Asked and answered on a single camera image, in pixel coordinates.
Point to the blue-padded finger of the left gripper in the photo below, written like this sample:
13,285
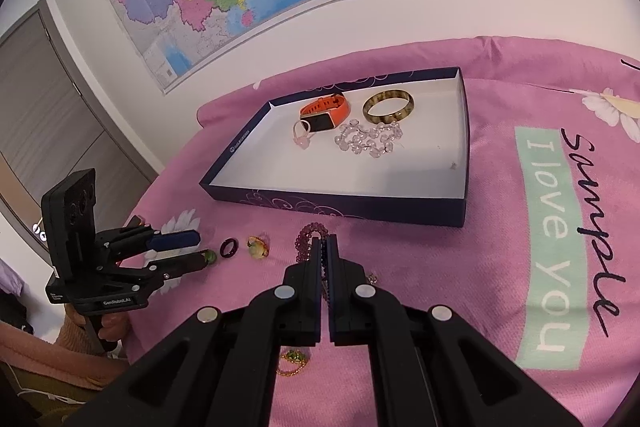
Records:
174,241

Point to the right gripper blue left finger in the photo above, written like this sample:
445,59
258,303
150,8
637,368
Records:
302,312

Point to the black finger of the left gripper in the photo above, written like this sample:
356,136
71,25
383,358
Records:
175,267

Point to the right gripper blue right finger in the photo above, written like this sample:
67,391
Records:
347,324

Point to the orange smart watch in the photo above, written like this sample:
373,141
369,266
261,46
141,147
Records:
325,113

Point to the pink knit sleeve forearm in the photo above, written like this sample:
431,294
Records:
71,359

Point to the purple white jewelry box tray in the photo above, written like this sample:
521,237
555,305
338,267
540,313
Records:
414,171

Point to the person's left hand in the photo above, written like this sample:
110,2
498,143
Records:
114,327

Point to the grey wooden door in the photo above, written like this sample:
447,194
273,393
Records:
51,126

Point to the tortoiseshell bangle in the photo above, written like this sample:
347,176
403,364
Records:
388,106

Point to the pink floral bedsheet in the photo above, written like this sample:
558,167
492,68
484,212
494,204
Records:
546,266

